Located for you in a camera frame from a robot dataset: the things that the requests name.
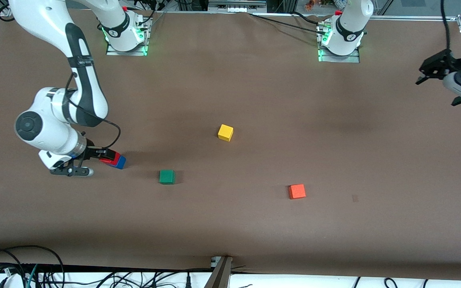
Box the red wooden block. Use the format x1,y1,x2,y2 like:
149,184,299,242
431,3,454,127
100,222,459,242
99,150,122,166

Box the yellow wooden block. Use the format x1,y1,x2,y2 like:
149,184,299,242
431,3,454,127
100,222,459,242
218,124,234,142

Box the orange wooden block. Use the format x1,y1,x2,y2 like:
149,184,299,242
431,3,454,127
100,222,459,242
288,184,307,200

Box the brown paper table cover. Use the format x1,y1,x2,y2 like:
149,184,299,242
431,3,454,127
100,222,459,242
0,7,461,280

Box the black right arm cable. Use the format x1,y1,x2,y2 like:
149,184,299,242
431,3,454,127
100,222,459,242
64,71,121,151

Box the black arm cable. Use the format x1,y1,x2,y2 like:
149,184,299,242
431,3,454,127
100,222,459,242
440,0,452,53
64,71,121,151

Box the black right camera mount bracket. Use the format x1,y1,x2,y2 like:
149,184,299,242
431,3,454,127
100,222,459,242
49,158,89,178

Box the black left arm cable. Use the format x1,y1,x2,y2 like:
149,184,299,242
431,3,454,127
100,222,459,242
440,0,452,53

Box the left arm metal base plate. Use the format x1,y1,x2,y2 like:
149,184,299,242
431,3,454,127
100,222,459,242
317,22,361,63

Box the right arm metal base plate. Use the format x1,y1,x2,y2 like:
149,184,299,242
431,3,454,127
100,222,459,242
106,16,150,56

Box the black looping floor cable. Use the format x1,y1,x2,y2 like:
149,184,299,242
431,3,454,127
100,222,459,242
0,245,66,288

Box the tangled black floor cables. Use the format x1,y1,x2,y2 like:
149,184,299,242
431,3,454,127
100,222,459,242
38,270,200,288

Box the black base power cable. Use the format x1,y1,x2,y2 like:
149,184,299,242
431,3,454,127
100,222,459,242
248,13,327,36
293,11,327,26

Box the teal cable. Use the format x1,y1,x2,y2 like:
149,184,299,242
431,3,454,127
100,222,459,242
25,264,39,288

